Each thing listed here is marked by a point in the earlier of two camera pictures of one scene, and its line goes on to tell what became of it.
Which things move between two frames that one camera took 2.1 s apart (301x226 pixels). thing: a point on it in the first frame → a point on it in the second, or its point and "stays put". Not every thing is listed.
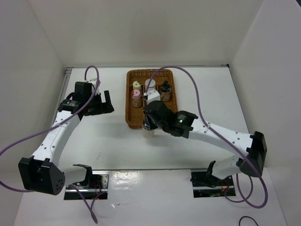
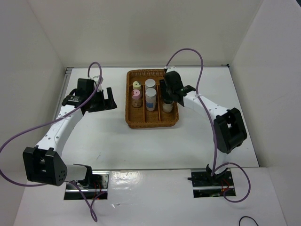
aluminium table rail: x=67 y=74 stays put
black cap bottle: x=146 y=132 → x=167 y=105
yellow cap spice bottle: x=137 y=85 stays put
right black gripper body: x=153 y=124 → x=169 y=92
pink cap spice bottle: x=136 y=100 stays put
